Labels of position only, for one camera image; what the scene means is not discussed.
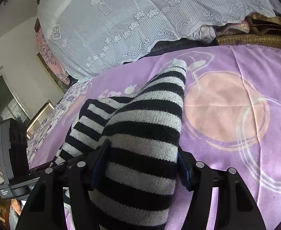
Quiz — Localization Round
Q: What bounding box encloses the black white striped sweater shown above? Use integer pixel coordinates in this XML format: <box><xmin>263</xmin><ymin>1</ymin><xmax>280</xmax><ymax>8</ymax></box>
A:
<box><xmin>52</xmin><ymin>59</ymin><xmax>186</xmax><ymax>229</ymax></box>

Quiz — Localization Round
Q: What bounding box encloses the person's left hand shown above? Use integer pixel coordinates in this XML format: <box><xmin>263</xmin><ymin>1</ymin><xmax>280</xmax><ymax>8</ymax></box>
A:
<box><xmin>11</xmin><ymin>198</ymin><xmax>22</xmax><ymax>216</ymax></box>

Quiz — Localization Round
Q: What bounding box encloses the wooden framed furniture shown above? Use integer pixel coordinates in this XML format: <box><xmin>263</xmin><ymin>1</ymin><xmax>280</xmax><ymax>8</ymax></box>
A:
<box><xmin>26</xmin><ymin>100</ymin><xmax>55</xmax><ymax>139</ymax></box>

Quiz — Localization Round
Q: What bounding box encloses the purple floral bed sheet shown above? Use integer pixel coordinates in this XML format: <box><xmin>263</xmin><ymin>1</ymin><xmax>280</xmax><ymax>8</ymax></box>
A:
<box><xmin>27</xmin><ymin>81</ymin><xmax>92</xmax><ymax>164</ymax></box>

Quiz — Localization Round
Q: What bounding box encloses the pink floral cloth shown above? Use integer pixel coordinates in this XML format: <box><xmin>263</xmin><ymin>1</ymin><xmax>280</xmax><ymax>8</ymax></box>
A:
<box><xmin>36</xmin><ymin>28</ymin><xmax>70</xmax><ymax>85</ymax></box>

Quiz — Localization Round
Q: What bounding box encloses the purple smile blanket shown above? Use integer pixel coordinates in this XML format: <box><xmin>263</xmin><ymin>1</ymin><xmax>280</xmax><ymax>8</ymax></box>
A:
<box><xmin>29</xmin><ymin>45</ymin><xmax>281</xmax><ymax>229</ymax></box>

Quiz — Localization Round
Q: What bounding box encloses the white lace cover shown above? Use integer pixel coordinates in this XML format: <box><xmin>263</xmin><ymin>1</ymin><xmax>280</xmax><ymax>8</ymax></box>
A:
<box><xmin>38</xmin><ymin>0</ymin><xmax>281</xmax><ymax>81</ymax></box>

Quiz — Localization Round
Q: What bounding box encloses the black garment under cover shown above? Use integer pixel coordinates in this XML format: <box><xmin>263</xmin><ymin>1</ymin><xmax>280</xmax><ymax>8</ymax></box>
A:
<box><xmin>122</xmin><ymin>37</ymin><xmax>218</xmax><ymax>66</ymax></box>

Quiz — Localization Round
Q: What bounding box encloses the brown woven mat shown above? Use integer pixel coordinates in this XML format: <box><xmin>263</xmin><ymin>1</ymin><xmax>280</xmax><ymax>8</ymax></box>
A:
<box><xmin>215</xmin><ymin>14</ymin><xmax>281</xmax><ymax>49</ymax></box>

